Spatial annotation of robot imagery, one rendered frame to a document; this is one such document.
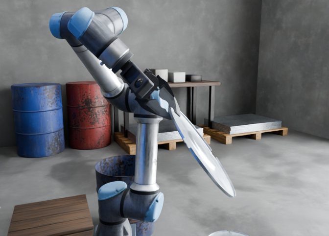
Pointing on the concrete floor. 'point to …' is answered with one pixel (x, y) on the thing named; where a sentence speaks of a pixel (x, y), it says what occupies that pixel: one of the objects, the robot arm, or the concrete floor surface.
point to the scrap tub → (124, 176)
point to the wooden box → (53, 218)
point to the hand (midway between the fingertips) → (175, 115)
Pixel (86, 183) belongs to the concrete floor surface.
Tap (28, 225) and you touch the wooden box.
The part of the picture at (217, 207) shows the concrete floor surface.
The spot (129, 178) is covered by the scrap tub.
